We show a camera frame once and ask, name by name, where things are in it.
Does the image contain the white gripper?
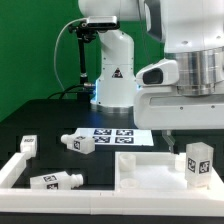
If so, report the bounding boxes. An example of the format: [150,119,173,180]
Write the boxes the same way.
[134,87,224,154]

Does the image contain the white square tabletop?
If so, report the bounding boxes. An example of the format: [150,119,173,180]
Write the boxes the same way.
[115,152,224,193]

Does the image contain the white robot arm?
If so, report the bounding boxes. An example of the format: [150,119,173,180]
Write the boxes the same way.
[78,0,224,145]

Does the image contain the white sheet with markers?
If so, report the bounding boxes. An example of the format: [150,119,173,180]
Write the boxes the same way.
[75,128,154,146]

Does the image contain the white U-shaped fence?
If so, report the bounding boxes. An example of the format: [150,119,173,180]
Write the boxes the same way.
[0,152,224,218]

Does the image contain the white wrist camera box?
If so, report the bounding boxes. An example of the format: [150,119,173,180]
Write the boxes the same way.
[136,59,179,87]

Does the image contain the black cables on table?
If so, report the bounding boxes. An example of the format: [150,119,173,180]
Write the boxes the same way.
[47,83,98,100]

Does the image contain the camera on black stand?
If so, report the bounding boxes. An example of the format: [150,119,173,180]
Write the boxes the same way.
[66,16,120,101]

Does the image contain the grey camera cable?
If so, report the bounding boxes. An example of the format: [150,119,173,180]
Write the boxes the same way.
[53,17,88,93]

